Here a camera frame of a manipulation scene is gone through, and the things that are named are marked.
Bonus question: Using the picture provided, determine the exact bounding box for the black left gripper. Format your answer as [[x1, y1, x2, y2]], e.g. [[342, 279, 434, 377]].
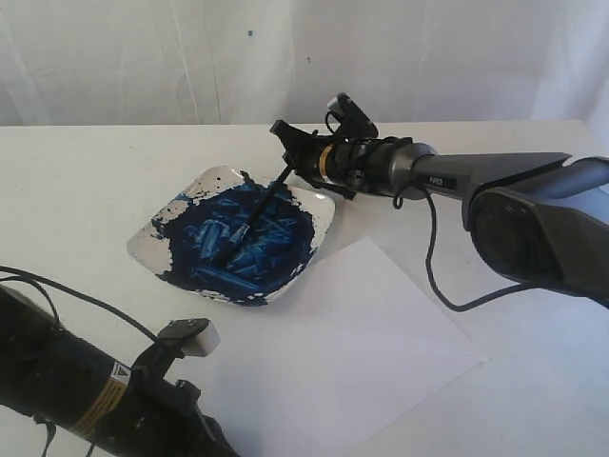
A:
[[70, 362, 237, 456]]

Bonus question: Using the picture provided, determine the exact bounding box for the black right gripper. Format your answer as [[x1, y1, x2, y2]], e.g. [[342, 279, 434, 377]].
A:
[[269, 120, 333, 184]]

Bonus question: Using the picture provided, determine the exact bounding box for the black paintbrush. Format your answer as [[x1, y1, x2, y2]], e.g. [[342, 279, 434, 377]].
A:
[[213, 165, 294, 267]]

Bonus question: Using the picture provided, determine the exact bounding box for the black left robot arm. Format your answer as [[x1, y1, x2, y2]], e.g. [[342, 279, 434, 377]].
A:
[[1, 288, 236, 456]]

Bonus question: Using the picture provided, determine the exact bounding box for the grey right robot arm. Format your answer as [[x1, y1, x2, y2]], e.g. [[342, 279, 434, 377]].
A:
[[271, 120, 608, 305]]

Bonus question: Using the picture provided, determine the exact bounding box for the white square plate blue paint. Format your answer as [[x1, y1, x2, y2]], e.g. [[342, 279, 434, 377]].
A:
[[127, 166, 335, 307]]

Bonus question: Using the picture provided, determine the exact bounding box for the white paper sheet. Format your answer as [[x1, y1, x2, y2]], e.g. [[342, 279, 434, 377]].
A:
[[176, 238, 481, 456]]

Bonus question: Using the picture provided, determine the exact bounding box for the white backdrop curtain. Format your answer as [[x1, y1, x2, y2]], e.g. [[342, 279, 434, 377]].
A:
[[0, 0, 609, 128]]

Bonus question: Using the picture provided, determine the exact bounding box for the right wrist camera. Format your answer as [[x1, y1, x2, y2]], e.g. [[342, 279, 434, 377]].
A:
[[324, 92, 379, 140]]

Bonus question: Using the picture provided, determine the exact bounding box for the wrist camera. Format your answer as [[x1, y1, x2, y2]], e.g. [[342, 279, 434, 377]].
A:
[[158, 318, 221, 357], [324, 92, 379, 140]]

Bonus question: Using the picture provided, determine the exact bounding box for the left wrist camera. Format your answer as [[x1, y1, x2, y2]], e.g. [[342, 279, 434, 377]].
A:
[[158, 318, 221, 357]]

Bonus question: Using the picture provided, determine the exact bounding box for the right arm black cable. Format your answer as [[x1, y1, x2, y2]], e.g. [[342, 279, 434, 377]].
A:
[[422, 194, 529, 313]]

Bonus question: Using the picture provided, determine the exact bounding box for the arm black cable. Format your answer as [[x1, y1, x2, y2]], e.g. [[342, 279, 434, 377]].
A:
[[422, 194, 529, 313], [0, 266, 163, 344]]

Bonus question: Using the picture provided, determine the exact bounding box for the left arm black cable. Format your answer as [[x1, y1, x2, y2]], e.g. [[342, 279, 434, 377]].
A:
[[0, 266, 163, 344]]

